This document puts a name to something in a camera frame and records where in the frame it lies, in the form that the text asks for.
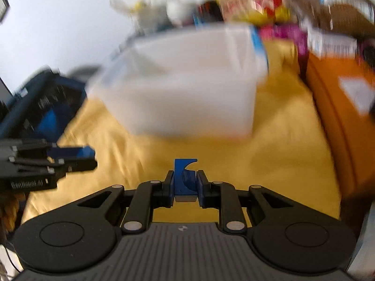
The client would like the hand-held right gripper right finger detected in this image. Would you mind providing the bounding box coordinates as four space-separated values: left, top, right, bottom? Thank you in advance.
197 169 295 235

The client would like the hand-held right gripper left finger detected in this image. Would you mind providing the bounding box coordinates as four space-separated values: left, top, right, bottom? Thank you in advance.
77 170 176 235

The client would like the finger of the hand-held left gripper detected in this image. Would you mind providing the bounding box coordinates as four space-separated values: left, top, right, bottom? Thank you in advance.
48 144 96 161
54 159 98 181

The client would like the blue plastic block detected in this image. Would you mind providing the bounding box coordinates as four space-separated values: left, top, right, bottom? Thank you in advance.
174 158 198 197

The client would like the white plastic storage bin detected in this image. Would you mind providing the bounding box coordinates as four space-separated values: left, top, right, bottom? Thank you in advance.
86 23 270 139

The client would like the yellow cloth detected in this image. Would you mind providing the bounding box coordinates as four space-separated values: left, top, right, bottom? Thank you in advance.
20 39 342 223

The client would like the white plastic bag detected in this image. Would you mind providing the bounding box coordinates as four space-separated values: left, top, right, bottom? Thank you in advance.
110 0 170 33

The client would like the orange box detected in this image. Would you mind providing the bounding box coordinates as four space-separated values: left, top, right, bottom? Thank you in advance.
305 51 375 200

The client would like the pink plastic bag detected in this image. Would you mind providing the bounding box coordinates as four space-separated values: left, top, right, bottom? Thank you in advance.
259 22 308 55

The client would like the small white box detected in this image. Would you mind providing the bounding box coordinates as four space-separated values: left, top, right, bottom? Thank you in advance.
307 26 358 59

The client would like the brown parcel bag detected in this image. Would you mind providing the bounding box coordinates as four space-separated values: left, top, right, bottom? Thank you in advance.
289 0 375 40

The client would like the yellow braided rope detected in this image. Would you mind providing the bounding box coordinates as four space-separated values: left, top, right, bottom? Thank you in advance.
0 192 25 232

